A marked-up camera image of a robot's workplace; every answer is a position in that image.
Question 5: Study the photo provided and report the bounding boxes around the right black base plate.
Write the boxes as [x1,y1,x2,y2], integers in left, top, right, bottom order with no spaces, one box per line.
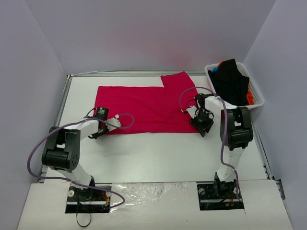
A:
[197,182,245,211]

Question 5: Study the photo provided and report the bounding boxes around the orange t shirt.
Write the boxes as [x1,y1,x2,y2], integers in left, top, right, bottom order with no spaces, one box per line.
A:
[247,91,254,105]

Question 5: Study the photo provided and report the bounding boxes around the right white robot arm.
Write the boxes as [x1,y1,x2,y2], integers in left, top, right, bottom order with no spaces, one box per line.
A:
[187,93,253,198]

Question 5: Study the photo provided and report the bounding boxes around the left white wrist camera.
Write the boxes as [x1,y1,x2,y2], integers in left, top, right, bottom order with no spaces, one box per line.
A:
[106,115,121,132]

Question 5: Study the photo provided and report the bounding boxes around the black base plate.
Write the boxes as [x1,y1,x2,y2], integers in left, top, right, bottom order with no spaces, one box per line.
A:
[65,186,110,214]
[197,182,245,211]

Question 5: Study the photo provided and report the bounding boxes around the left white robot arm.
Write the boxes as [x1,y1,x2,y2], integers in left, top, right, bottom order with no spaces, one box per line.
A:
[42,107,121,200]

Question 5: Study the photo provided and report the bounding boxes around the black t shirt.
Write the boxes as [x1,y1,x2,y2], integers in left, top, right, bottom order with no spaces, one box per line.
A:
[208,59,249,106]

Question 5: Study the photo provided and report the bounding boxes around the white plastic basket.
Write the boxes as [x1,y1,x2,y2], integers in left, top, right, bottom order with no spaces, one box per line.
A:
[204,62,265,110]

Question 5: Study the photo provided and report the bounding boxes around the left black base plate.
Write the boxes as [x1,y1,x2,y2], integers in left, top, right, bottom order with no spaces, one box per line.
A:
[65,186,110,214]

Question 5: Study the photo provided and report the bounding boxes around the red t shirt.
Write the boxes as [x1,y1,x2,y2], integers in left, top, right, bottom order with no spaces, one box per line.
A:
[94,72,198,135]

